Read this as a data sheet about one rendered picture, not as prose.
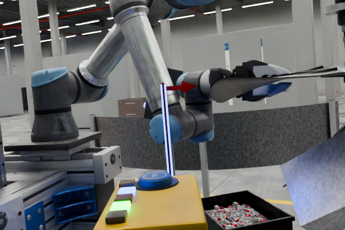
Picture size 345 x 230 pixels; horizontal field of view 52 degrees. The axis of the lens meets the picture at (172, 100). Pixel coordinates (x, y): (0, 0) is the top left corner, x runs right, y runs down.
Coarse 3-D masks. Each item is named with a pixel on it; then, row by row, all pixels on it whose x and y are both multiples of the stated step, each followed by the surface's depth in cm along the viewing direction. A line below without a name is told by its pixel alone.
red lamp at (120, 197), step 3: (117, 195) 37; (120, 195) 37; (123, 195) 37; (126, 195) 37; (129, 195) 37; (132, 195) 37; (117, 198) 36; (120, 198) 36; (123, 198) 36; (126, 198) 36; (129, 198) 36; (132, 198) 37; (114, 201) 36; (117, 201) 36; (120, 201) 36
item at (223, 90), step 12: (300, 72) 66; (312, 72) 63; (324, 72) 62; (336, 72) 62; (216, 84) 62; (228, 84) 63; (240, 84) 64; (252, 84) 68; (264, 84) 73; (216, 96) 73; (228, 96) 76
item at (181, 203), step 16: (176, 176) 45; (192, 176) 44; (144, 192) 40; (160, 192) 39; (176, 192) 39; (192, 192) 38; (144, 208) 34; (160, 208) 34; (176, 208) 34; (192, 208) 33; (96, 224) 32; (112, 224) 31; (128, 224) 31; (144, 224) 30; (160, 224) 30; (176, 224) 30; (192, 224) 30
